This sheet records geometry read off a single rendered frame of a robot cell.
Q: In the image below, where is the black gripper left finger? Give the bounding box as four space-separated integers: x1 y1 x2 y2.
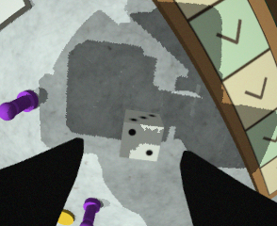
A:
0 137 84 226

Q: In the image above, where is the grey die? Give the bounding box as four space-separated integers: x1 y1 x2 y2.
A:
119 109 165 161

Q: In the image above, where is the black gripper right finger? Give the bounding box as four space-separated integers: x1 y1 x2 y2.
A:
180 151 277 226

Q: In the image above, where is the purple pawn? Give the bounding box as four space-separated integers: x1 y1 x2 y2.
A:
79 197 101 226
0 90 38 121

